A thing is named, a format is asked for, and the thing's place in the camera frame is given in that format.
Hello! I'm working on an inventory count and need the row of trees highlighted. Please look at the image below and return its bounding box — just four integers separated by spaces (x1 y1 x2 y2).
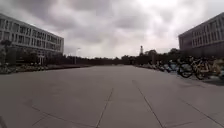
0 39 201 67

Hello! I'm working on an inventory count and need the grey paved plaza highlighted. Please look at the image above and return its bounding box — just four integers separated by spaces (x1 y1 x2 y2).
0 64 224 128

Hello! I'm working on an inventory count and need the street lamp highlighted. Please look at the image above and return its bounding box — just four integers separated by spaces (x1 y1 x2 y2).
73 47 82 66

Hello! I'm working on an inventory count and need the row of parked bicycles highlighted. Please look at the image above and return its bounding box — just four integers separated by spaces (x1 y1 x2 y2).
0 63 49 75
141 55 224 81

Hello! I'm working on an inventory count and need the long pale building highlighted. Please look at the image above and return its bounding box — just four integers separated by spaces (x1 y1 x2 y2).
0 13 65 66

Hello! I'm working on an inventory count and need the grey building with windows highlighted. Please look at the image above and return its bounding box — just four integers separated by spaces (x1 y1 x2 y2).
178 12 224 58

